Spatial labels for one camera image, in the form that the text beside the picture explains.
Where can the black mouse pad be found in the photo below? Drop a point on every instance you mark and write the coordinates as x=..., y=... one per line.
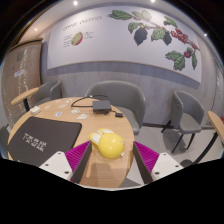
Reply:
x=43, y=136

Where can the small white box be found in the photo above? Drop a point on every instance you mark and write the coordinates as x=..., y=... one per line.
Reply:
x=35, y=110

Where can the wooden wall panel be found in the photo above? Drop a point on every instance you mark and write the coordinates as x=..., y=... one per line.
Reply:
x=23, y=93

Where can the black box device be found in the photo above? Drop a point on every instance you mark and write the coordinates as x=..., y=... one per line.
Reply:
x=101, y=106

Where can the white paper sign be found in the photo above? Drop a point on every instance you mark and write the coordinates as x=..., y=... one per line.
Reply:
x=19, y=73

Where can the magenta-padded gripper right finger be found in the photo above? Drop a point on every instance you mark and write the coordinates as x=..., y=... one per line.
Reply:
x=165, y=165

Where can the small white packet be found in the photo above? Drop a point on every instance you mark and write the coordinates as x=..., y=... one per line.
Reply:
x=82, y=116
x=68, y=100
x=62, y=106
x=75, y=111
x=47, y=107
x=58, y=114
x=58, y=100

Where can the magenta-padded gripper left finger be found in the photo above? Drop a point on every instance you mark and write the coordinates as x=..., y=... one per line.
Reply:
x=56, y=163

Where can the grey armchair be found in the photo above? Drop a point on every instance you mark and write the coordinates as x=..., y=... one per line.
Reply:
x=123, y=96
x=186, y=116
x=4, y=138
x=50, y=90

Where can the wall mural with plant print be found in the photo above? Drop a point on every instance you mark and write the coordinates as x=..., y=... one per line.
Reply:
x=110, y=40

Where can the small black plug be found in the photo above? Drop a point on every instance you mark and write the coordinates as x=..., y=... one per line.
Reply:
x=119, y=115

